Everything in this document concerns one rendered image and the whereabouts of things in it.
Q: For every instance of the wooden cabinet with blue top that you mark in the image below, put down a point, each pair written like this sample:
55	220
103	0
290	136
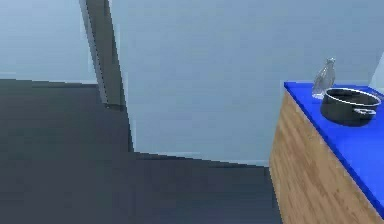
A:
310	173

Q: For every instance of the clear glass bottle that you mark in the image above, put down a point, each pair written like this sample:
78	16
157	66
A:
324	80

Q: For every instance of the black cooking pot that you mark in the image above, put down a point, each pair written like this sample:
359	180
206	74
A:
346	110

